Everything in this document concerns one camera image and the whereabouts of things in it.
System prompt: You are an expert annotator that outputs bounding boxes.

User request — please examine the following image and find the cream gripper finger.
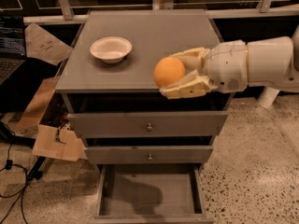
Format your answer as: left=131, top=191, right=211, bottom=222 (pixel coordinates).
left=159, top=70, right=216, bottom=99
left=172, top=47, right=210, bottom=70

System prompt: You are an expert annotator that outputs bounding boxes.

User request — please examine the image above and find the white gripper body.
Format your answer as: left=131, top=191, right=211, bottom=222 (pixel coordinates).
left=205, top=40, right=248, bottom=93

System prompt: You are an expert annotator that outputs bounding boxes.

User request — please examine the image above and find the orange fruit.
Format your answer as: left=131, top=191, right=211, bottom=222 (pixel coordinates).
left=154, top=57, right=186, bottom=88

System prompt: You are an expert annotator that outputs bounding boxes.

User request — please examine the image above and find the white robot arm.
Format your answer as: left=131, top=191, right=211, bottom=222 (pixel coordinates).
left=160, top=28, right=299, bottom=99

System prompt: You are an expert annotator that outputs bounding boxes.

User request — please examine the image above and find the grey top drawer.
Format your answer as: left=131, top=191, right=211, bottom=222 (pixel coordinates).
left=62, top=91, right=235, bottom=139

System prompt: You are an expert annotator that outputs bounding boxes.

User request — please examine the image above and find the grey drawer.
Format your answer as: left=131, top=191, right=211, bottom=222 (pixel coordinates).
left=85, top=137, right=213, bottom=164
left=62, top=91, right=235, bottom=139
left=89, top=164, right=214, bottom=224

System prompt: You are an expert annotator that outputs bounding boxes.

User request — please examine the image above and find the brass top drawer knob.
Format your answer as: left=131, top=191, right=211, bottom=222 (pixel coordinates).
left=146, top=123, right=153, bottom=132

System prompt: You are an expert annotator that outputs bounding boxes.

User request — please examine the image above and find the grey drawer cabinet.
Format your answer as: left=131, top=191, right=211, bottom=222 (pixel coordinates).
left=55, top=8, right=246, bottom=173

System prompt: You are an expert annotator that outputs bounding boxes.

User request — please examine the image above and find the grey middle drawer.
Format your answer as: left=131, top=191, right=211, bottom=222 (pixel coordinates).
left=85, top=137, right=213, bottom=164

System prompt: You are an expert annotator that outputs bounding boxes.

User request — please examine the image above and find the grey bottom drawer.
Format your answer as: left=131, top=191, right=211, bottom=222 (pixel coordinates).
left=89, top=164, right=214, bottom=224

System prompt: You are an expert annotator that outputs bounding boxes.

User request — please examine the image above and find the white diagonal pole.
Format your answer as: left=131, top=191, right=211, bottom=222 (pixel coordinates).
left=258, top=87, right=279, bottom=108

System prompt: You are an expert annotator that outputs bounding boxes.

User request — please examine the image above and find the white paper bowl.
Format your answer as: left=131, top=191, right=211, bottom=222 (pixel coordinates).
left=90, top=36, right=133, bottom=63

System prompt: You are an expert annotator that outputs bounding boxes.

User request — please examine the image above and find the brown paper sheet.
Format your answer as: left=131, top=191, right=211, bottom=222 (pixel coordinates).
left=25, top=23, right=73, bottom=65

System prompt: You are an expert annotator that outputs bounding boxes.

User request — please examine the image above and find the black laptop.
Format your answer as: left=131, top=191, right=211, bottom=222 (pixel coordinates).
left=0, top=15, right=26, bottom=84

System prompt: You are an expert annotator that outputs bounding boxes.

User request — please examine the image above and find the black cable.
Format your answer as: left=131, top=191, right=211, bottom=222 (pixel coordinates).
left=0, top=121, right=32, bottom=224

